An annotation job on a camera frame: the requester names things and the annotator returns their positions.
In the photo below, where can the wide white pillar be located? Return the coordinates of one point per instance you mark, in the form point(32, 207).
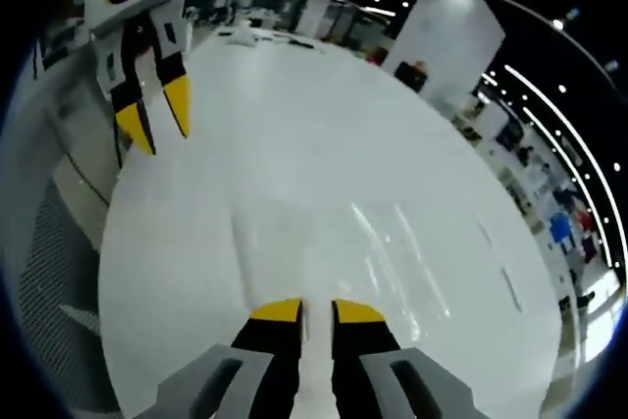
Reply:
point(446, 36)

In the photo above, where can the blue display board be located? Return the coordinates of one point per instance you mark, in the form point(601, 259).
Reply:
point(560, 227)

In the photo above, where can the curved ceiling light strip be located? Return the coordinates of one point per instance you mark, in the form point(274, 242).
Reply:
point(549, 144)
point(569, 129)

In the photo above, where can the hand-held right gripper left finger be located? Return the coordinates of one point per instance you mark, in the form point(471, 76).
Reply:
point(260, 360)

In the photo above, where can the black box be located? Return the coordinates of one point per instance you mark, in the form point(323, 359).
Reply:
point(409, 76)

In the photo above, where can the clear resealable bag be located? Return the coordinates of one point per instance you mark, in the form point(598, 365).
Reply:
point(392, 262)

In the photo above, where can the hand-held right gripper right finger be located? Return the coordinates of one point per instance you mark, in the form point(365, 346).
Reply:
point(368, 370)

